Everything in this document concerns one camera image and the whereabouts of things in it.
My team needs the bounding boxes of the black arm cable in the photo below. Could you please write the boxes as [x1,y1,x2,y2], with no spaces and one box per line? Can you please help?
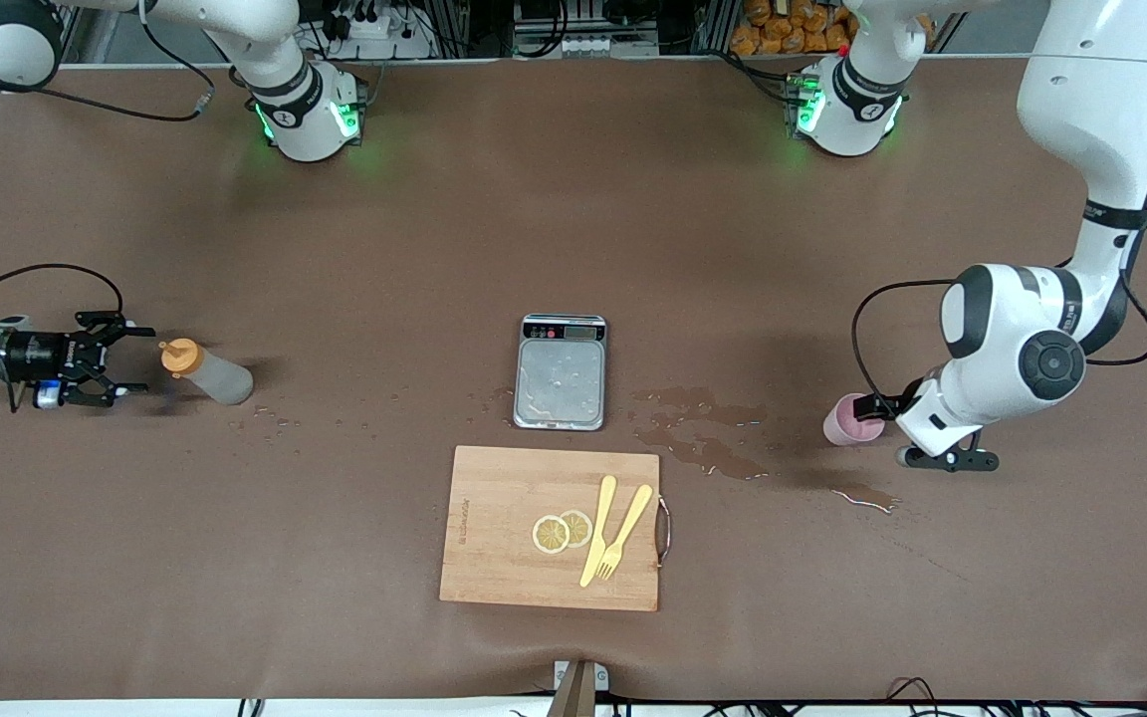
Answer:
[0,0,218,345]
[851,149,1147,401]

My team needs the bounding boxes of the small spilled liquid puddle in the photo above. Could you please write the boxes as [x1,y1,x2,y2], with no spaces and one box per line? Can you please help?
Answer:
[829,482,902,515]

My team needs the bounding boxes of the metal bracket camera post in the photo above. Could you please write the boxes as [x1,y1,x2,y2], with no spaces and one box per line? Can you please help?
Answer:
[552,659,610,717]

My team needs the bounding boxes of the orange packaged buns pile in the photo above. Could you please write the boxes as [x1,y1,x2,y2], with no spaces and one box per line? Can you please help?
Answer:
[730,0,936,56]

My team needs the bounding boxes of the wide spilled liquid puddle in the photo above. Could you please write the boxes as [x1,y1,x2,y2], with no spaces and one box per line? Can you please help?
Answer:
[630,386,769,429]

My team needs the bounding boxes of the white terminal strip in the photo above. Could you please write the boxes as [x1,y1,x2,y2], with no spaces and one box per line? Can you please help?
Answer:
[514,35,660,59]

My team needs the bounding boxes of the wooden cutting board metal handle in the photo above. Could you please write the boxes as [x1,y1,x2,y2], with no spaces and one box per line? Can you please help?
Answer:
[439,445,672,612]

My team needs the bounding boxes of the yellow plastic fork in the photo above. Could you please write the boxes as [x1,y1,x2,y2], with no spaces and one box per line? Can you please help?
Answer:
[595,484,654,582]

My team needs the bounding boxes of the long spilled liquid puddle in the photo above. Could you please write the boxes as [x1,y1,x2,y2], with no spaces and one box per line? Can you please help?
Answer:
[635,426,772,482]

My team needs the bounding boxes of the white power strip black plugs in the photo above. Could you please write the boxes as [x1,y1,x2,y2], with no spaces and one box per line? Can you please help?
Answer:
[320,0,435,61]

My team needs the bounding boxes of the pink plastic cup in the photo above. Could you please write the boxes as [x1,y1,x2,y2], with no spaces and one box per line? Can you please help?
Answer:
[822,392,886,447]

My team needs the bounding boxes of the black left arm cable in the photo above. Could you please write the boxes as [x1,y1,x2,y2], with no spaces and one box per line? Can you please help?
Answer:
[851,149,1147,401]

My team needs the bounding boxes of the yellow plastic knife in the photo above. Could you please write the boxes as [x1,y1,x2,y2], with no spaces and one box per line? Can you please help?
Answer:
[579,475,618,589]

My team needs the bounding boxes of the silver digital kitchen scale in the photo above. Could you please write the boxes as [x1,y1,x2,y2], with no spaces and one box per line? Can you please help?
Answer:
[513,314,608,432]

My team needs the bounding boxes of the brown table cover mat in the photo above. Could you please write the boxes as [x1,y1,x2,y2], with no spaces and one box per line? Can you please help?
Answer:
[0,55,1147,703]

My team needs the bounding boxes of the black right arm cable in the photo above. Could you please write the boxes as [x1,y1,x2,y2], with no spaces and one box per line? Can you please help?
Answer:
[0,0,218,345]

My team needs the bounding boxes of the translucent squeeze bottle orange cap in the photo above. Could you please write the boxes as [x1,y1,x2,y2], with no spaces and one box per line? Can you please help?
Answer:
[159,338,255,407]

